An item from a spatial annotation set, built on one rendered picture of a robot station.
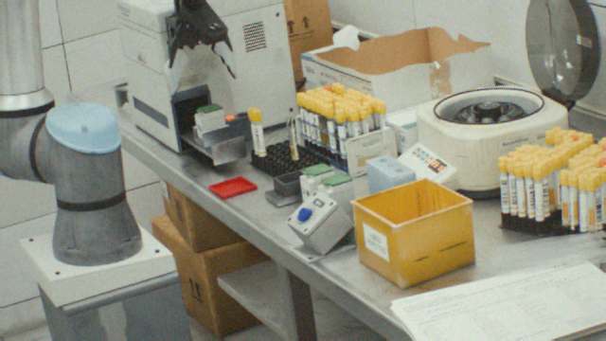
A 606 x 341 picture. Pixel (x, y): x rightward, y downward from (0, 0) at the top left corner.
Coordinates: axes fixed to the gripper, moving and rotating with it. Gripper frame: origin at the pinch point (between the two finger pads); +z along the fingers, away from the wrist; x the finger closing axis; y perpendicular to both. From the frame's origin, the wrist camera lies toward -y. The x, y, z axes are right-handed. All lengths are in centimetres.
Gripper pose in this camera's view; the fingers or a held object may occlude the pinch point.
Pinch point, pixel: (204, 86)
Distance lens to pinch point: 234.8
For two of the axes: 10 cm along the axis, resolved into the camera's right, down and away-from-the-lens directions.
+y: -4.5, -2.5, 8.6
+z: 1.3, 9.3, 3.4
